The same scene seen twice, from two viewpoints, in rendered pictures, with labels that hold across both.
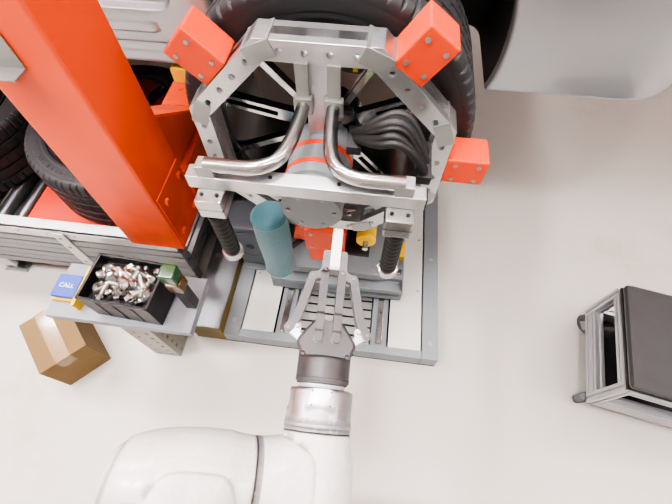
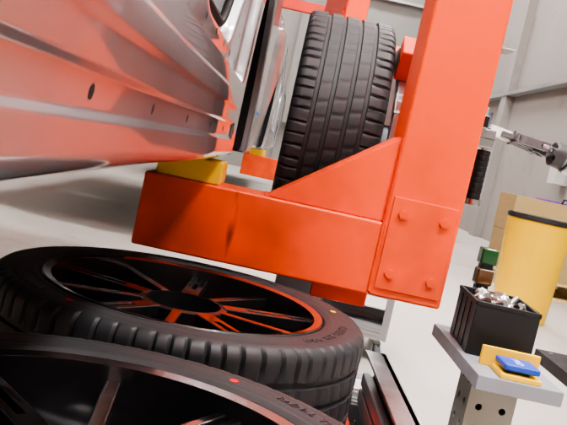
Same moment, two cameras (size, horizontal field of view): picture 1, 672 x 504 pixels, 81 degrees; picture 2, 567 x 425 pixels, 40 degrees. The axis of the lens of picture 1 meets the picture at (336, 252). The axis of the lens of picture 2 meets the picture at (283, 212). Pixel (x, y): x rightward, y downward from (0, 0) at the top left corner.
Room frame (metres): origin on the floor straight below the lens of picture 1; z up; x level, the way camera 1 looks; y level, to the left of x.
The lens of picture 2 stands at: (1.21, 2.17, 0.79)
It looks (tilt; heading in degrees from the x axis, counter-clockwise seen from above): 5 degrees down; 262
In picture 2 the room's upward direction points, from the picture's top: 12 degrees clockwise
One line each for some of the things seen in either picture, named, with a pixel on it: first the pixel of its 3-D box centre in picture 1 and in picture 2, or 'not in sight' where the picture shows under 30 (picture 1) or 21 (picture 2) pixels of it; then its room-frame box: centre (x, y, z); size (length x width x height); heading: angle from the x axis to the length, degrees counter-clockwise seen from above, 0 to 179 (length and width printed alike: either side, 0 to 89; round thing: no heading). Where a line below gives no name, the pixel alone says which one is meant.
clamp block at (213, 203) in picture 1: (216, 191); (476, 136); (0.47, 0.22, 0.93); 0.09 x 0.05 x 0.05; 173
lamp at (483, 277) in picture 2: (176, 283); (483, 276); (0.44, 0.41, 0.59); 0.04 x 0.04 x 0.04; 83
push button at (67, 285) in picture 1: (68, 286); (516, 368); (0.49, 0.78, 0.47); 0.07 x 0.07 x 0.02; 83
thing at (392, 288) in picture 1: (341, 248); not in sight; (0.82, -0.02, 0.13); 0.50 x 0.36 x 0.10; 83
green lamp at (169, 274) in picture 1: (169, 274); (488, 255); (0.44, 0.41, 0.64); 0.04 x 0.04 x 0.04; 83
